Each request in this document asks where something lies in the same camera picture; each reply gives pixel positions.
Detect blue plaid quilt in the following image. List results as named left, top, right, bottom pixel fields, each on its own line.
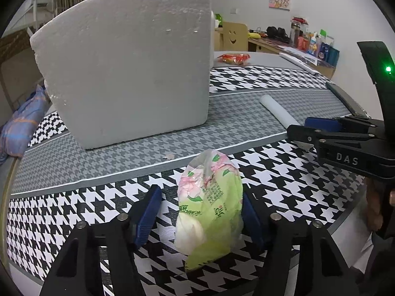
left=1, top=85, right=50, bottom=164

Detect black headphones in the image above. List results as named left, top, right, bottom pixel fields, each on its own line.
left=266, top=26, right=290, bottom=43

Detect houndstooth table cloth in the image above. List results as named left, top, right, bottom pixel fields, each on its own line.
left=6, top=66, right=364, bottom=295

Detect white styrofoam box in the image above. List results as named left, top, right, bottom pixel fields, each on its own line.
left=30, top=0, right=213, bottom=149

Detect white foam tube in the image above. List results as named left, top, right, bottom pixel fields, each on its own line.
left=258, top=94, right=314, bottom=152

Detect wooden desk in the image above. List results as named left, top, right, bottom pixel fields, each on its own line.
left=214, top=28, right=336, bottom=79

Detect wooden smiley chair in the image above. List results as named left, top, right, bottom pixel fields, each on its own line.
left=222, top=22, right=248, bottom=52

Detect green tissue packet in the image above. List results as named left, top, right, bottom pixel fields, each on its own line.
left=174, top=150, right=243, bottom=272

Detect blue gift bag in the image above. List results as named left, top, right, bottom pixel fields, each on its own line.
left=325, top=46, right=339, bottom=68

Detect person's right hand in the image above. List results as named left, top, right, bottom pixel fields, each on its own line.
left=365, top=177, right=394, bottom=238

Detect white pump lotion bottle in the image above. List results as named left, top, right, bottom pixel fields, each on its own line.
left=210, top=11, right=216, bottom=52

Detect red snack packet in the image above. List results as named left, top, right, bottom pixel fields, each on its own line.
left=217, top=53, right=250, bottom=66

